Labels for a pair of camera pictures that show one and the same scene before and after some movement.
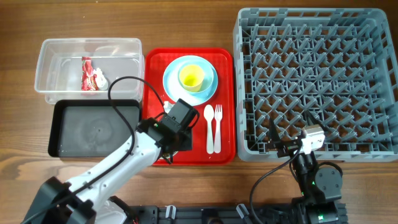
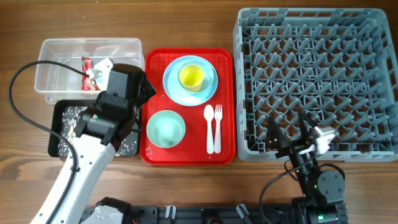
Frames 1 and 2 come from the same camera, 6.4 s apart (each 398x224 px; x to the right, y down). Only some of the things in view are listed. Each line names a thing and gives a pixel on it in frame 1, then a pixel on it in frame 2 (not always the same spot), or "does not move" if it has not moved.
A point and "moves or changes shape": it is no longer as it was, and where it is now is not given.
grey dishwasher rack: [340, 65] does not move
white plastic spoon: [209, 114] does not move
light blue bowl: [208, 78] does not move
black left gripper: [187, 144] → [145, 94]
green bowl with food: [166, 155] moves or changes shape
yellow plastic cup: [191, 77] does not move
